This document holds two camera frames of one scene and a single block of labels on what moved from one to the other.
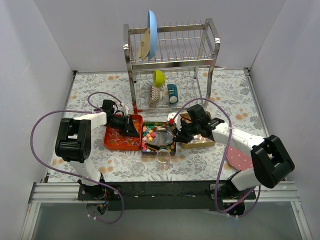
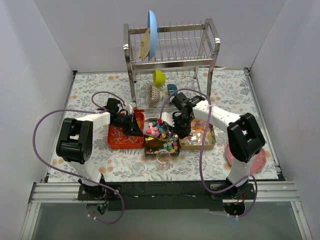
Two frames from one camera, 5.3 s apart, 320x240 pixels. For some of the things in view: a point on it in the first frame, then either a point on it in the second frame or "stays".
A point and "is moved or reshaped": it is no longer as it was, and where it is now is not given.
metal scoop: [164, 136] → [156, 127]
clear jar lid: [138, 168] stays
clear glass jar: [163, 158] stays
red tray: [114, 140] is moved or reshaped
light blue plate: [152, 26] stays
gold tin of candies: [199, 141] stays
